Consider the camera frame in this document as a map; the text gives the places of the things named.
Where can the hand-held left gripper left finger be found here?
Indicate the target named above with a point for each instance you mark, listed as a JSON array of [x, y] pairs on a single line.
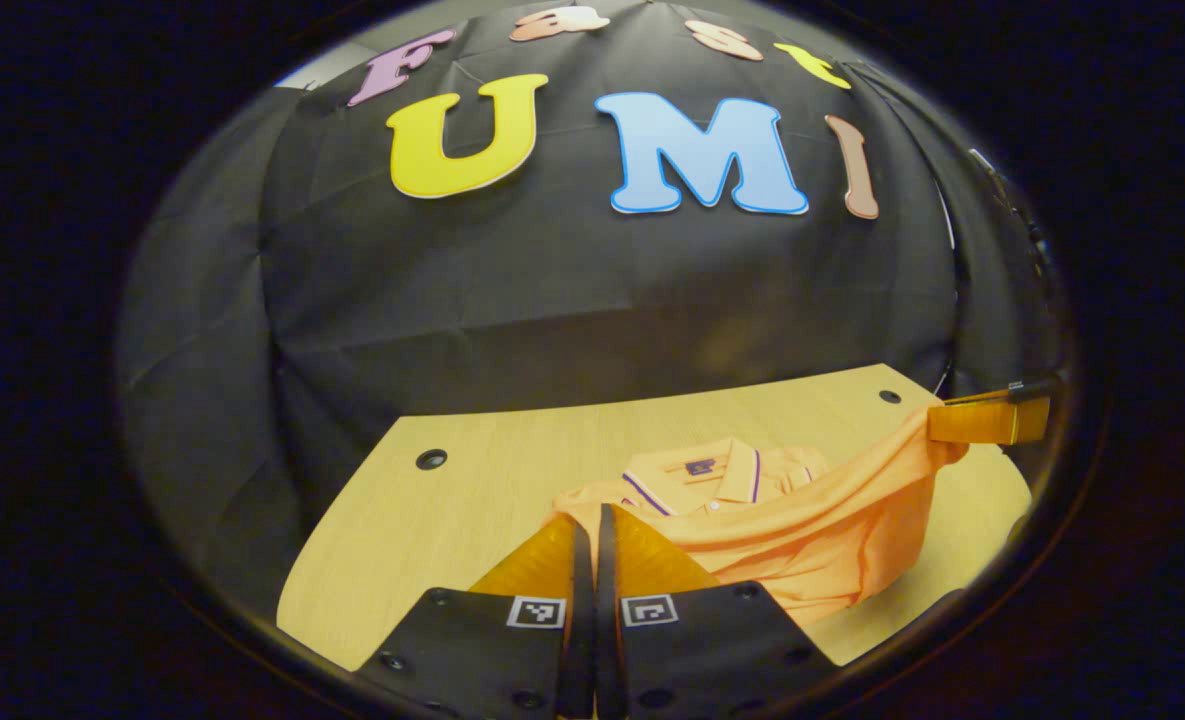
[[577, 620]]

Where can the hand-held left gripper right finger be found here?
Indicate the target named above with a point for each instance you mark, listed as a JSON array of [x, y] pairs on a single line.
[[607, 620]]

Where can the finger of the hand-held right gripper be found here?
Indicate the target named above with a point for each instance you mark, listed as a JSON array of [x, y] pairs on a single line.
[[982, 422]]

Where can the orange T-shirt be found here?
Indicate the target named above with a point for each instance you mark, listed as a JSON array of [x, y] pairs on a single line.
[[802, 540]]

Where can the black backdrop cloth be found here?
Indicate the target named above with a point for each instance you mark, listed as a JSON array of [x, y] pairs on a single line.
[[452, 280]]

